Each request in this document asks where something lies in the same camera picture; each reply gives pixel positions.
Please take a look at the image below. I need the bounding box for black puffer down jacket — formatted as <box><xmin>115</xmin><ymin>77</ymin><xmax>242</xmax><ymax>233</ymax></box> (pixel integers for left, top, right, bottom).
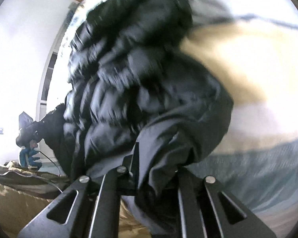
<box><xmin>40</xmin><ymin>0</ymin><xmax>233</xmax><ymax>235</ymax></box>

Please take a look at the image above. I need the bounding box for blue-gloved left hand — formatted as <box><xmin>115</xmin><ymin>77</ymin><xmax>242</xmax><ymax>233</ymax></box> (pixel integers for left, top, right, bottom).
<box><xmin>19</xmin><ymin>140</ymin><xmax>42</xmax><ymax>171</ymax></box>

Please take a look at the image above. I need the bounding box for striped blue yellow duvet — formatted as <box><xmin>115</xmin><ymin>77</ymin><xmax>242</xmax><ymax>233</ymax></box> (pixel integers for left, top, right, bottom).
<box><xmin>46</xmin><ymin>0</ymin><xmax>298</xmax><ymax>238</ymax></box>

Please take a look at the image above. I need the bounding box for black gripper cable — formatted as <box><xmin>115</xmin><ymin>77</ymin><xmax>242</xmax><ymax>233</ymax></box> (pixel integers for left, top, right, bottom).
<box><xmin>37</xmin><ymin>149</ymin><xmax>65</xmax><ymax>194</ymax></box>

